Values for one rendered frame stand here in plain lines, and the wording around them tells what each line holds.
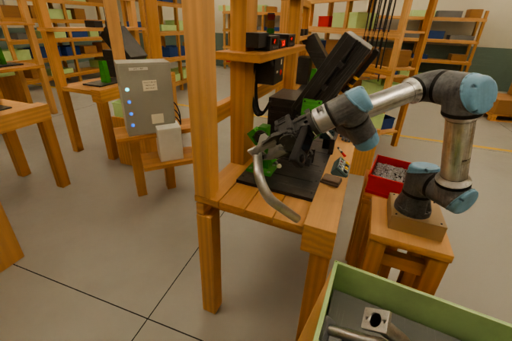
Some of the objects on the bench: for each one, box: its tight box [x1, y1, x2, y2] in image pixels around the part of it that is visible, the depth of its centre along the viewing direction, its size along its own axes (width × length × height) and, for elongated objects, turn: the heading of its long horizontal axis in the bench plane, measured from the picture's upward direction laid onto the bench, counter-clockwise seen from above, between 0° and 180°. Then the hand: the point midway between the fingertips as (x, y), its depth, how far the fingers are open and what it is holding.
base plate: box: [236, 132, 338, 202], centre depth 187 cm, size 42×110×2 cm, turn 153°
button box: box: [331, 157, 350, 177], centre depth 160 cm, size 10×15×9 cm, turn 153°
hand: (258, 156), depth 84 cm, fingers closed on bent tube, 3 cm apart
